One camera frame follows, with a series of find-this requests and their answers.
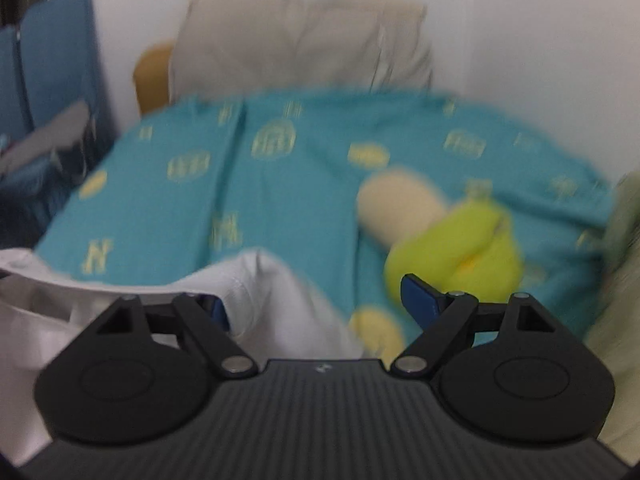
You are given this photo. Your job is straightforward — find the white t-shirt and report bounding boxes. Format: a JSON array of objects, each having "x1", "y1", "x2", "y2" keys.
[{"x1": 1, "y1": 248, "x2": 368, "y2": 464}]

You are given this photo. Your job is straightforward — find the green plush toy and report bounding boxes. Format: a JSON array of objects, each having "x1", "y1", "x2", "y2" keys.
[{"x1": 356, "y1": 167, "x2": 524, "y2": 304}]

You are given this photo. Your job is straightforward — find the teal patterned bed sheet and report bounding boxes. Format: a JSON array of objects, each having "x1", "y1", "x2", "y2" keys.
[{"x1": 37, "y1": 91, "x2": 613, "y2": 344}]

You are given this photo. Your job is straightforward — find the green cartoon fleece blanket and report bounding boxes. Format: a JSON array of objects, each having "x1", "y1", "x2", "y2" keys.
[{"x1": 587, "y1": 171, "x2": 640, "y2": 464}]

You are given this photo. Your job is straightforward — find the grey folded cloth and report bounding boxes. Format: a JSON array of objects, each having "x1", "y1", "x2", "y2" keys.
[{"x1": 1, "y1": 100, "x2": 92, "y2": 178}]

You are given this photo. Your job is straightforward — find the blue covered chair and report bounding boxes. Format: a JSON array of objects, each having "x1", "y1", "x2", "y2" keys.
[
  {"x1": 0, "y1": 26, "x2": 37, "y2": 178},
  {"x1": 20, "y1": 0, "x2": 115, "y2": 183}
]

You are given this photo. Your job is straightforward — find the grey pillow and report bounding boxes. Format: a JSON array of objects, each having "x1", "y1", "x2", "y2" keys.
[{"x1": 169, "y1": 0, "x2": 432, "y2": 101}]

